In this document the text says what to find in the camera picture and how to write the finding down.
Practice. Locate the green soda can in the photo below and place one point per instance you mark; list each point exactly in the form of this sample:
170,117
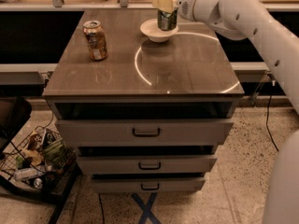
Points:
167,21

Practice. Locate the grey drawer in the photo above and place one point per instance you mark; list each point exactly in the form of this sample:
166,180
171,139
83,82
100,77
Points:
132,165
144,133
190,184

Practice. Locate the white paper bowl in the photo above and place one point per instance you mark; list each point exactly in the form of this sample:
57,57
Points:
154,33

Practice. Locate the middle grey drawer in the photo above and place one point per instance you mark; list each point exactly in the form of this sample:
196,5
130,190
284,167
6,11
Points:
132,165

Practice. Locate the grey drawer cabinet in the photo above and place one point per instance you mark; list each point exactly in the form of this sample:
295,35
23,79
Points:
185,77

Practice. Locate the top grey drawer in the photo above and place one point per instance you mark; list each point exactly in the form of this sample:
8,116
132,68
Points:
144,133

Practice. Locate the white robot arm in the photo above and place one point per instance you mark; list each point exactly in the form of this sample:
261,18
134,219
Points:
279,48

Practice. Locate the orange brown soda can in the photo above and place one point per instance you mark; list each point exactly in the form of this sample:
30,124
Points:
96,39

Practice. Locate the clear plastic bottle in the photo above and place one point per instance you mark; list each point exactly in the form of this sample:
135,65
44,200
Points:
28,173

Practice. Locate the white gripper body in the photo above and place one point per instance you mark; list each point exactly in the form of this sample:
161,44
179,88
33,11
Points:
185,4

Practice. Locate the black chair left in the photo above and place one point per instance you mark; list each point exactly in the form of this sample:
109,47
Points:
14,113

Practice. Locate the small silver can in basket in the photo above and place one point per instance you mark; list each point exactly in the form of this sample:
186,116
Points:
38,183

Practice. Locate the black wire basket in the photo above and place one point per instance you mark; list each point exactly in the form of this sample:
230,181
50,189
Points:
29,154

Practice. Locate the bottom grey drawer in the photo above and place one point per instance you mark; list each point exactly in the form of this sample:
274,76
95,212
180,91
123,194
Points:
190,184

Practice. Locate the green snack bag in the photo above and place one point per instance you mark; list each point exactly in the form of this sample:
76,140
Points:
55,152

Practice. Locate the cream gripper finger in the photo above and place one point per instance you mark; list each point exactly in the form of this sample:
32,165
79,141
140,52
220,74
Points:
168,6

